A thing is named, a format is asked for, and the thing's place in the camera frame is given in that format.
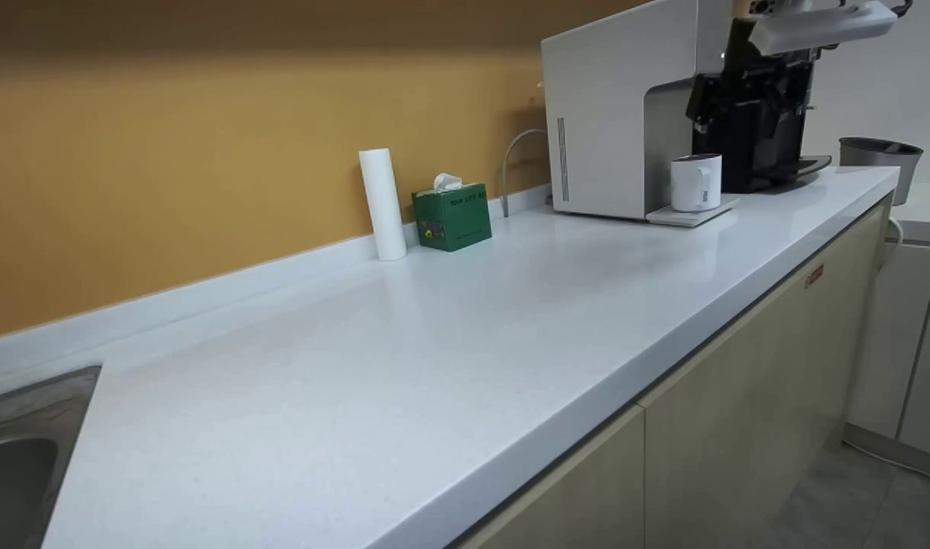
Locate black espresso machine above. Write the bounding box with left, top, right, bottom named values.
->
left=686, top=17, right=831, bottom=193

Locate white mug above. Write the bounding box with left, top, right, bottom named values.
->
left=672, top=155, right=722, bottom=212

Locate white coffee maker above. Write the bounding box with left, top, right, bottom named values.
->
left=540, top=0, right=733, bottom=222

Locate white paper towel roll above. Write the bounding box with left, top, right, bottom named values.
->
left=361, top=149, right=405, bottom=259

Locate stainless steel sink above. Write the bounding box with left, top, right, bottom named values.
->
left=0, top=366, right=102, bottom=549

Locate green tissue box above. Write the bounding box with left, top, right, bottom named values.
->
left=412, top=175, right=490, bottom=251

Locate beige lower cabinet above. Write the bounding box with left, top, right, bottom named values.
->
left=460, top=208, right=889, bottom=549

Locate grey power cable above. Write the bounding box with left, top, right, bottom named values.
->
left=498, top=125, right=547, bottom=221

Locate white side cabinet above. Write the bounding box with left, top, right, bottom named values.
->
left=848, top=182, right=930, bottom=462

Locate grey trash bin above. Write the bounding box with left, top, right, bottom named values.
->
left=840, top=138, right=925, bottom=202

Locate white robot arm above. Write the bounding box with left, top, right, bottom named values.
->
left=749, top=0, right=913, bottom=55

